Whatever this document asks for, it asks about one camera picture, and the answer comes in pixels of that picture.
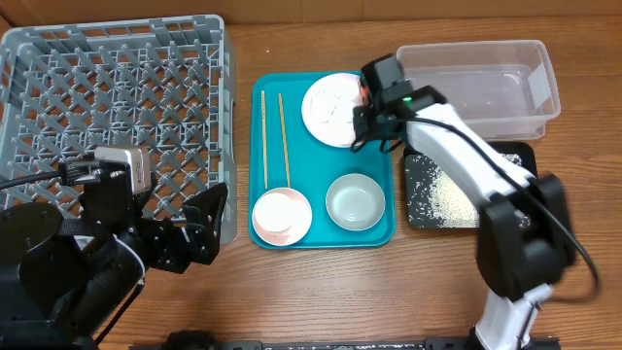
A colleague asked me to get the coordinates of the clear plastic bin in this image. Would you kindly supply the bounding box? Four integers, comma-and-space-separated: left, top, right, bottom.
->
397, 40, 561, 140

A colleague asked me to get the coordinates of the right wooden chopstick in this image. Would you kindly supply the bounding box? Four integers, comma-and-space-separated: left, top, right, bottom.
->
278, 92, 292, 188

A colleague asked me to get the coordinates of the white cup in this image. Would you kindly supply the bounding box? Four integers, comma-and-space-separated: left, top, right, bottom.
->
254, 192, 294, 234

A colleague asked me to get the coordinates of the small pink saucer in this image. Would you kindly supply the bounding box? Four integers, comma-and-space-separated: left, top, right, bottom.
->
251, 188, 313, 247

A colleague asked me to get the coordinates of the large white plate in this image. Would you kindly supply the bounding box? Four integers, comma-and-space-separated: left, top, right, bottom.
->
301, 73, 363, 148

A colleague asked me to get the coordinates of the red snack wrapper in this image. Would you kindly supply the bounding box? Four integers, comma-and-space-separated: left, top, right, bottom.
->
359, 77, 366, 104

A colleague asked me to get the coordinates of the left wooden chopstick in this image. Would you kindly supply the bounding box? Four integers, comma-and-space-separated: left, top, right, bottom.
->
260, 90, 268, 190

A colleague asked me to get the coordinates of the wooden chopstick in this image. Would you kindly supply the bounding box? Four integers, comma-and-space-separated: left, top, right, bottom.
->
278, 92, 292, 188
260, 90, 268, 190

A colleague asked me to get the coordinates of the white napkin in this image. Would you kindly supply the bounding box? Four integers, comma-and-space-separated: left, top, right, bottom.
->
310, 90, 357, 127

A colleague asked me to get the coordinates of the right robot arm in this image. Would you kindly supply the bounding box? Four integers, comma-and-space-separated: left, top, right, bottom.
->
351, 54, 582, 349

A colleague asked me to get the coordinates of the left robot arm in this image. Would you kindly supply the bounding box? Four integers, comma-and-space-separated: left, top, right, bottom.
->
1, 181, 228, 349

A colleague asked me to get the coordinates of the teal serving tray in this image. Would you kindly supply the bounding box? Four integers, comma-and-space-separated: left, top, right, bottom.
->
249, 72, 397, 249

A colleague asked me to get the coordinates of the black tray with rice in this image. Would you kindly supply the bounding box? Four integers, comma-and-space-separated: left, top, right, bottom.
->
402, 141, 539, 230

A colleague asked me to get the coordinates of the grey bowl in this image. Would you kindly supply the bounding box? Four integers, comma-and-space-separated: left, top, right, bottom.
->
326, 173, 386, 231

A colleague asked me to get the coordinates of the grey plastic dish rack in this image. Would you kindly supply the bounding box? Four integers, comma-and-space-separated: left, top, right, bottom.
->
1, 15, 237, 244

